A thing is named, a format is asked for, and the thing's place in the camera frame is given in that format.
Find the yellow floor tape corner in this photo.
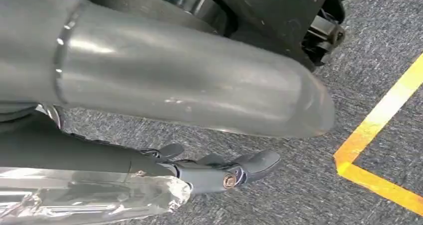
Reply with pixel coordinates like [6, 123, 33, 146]
[333, 52, 423, 217]

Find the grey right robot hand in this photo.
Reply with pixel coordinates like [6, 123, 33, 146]
[0, 0, 335, 225]

